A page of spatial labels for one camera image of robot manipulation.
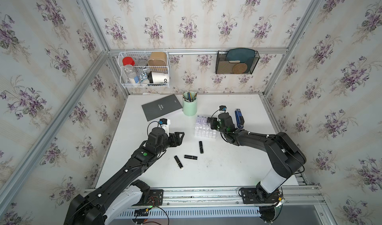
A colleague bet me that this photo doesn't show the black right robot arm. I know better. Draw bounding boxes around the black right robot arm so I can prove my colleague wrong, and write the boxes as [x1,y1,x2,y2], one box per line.
[207,112,306,197]

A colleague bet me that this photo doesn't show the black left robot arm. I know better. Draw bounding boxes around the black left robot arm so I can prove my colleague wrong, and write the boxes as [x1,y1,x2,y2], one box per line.
[64,127,185,225]

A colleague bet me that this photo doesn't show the clear acrylic lipstick organizer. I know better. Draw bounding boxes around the clear acrylic lipstick organizer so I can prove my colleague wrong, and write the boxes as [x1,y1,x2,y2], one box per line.
[194,123,217,139]

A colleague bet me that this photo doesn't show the mint green pen cup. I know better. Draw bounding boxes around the mint green pen cup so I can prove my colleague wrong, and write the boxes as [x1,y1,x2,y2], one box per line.
[183,98,198,116]

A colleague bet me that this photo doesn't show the dark grey notebook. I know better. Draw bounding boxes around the dark grey notebook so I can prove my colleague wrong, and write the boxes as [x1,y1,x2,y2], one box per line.
[141,94,183,121]

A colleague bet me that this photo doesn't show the pens in cup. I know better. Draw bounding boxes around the pens in cup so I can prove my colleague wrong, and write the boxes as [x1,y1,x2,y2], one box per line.
[183,91,198,103]

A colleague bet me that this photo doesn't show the white cylindrical speaker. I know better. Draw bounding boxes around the white cylindrical speaker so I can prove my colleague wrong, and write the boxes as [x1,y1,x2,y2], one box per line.
[148,72,169,84]

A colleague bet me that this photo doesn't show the clear plastic bottle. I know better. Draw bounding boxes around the clear plastic bottle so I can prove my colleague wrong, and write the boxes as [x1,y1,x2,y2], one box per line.
[124,65,139,84]

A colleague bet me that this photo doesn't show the red lidded jar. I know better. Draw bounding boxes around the red lidded jar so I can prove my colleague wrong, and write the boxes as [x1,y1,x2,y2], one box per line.
[122,57,135,66]

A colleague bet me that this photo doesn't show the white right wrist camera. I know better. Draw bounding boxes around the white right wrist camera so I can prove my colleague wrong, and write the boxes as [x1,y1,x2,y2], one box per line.
[219,105,227,113]

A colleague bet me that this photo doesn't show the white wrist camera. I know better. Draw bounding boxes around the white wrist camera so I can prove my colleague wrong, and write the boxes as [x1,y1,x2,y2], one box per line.
[159,118,171,134]
[219,105,227,113]

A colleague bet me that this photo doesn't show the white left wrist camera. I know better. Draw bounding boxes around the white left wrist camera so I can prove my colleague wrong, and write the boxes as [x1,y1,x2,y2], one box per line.
[159,118,171,134]

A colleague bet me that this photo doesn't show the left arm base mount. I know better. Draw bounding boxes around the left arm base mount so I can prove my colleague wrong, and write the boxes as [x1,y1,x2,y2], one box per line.
[131,180,164,207]

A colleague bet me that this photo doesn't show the black mesh wall organizer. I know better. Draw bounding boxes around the black mesh wall organizer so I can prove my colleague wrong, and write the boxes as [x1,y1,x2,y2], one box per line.
[215,50,260,75]

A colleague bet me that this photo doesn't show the white wire wall basket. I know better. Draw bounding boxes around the white wire wall basket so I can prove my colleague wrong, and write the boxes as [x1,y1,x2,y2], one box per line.
[118,50,170,88]

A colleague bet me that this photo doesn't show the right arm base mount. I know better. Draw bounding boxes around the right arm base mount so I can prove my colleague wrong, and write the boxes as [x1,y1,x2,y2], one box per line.
[238,183,283,207]

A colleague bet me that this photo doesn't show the aluminium front rail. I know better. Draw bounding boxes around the aluminium front rail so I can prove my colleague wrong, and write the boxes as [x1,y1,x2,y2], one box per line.
[155,185,326,208]

